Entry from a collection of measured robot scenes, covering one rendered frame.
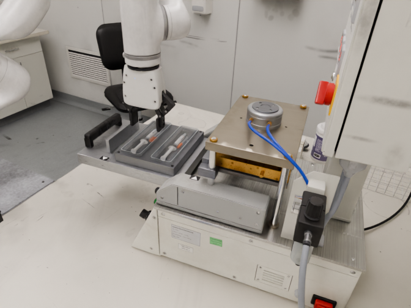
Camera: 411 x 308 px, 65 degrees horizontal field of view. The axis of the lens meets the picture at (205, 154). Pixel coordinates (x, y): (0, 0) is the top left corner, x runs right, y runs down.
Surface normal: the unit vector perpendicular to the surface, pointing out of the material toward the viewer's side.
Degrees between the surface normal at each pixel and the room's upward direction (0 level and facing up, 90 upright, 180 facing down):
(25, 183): 0
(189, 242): 90
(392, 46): 90
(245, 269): 90
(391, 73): 90
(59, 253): 0
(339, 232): 0
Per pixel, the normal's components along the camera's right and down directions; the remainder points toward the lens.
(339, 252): 0.04, -0.84
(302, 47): -0.46, 0.47
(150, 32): 0.57, 0.47
